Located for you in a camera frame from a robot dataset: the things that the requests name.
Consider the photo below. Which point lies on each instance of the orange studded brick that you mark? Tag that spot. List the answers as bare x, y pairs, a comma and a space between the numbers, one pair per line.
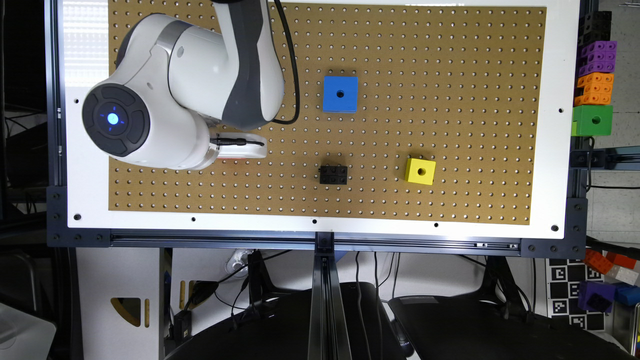
596, 89

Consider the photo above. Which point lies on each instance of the purple studded brick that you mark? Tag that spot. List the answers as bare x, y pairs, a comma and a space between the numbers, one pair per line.
599, 56

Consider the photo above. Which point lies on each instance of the yellow block with hole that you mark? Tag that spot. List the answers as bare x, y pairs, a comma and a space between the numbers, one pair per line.
420, 171

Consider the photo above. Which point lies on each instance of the orange bricks on floor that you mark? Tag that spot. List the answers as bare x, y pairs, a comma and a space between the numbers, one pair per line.
604, 263

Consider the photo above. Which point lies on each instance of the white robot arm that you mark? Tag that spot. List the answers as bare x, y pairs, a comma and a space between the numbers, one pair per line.
182, 96

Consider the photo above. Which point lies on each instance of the aluminium table frame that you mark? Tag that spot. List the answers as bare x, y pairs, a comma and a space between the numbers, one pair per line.
117, 257

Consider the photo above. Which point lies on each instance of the purple brick on floor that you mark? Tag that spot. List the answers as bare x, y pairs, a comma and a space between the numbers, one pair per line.
596, 296

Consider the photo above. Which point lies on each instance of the blue block with hole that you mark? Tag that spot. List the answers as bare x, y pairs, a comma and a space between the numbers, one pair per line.
340, 94

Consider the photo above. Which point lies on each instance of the brown pegboard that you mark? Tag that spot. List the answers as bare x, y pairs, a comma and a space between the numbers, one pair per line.
456, 85

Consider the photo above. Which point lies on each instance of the small black studded brick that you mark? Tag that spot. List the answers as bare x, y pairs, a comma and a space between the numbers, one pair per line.
333, 175

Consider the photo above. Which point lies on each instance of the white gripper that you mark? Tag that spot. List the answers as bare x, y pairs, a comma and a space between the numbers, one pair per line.
239, 145

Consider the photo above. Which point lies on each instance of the black studded brick on rack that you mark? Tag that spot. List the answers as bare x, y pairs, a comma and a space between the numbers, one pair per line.
594, 26

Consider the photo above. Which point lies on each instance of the fiducial marker board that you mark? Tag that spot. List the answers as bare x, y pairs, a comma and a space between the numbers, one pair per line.
563, 281

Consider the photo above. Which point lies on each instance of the green block with hole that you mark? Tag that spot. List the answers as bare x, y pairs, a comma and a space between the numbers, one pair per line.
592, 120

